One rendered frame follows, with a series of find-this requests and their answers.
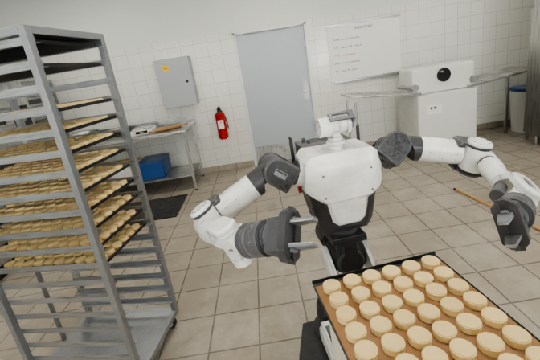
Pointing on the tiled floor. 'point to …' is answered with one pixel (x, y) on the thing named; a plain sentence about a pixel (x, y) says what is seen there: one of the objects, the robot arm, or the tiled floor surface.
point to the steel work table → (165, 136)
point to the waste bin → (517, 94)
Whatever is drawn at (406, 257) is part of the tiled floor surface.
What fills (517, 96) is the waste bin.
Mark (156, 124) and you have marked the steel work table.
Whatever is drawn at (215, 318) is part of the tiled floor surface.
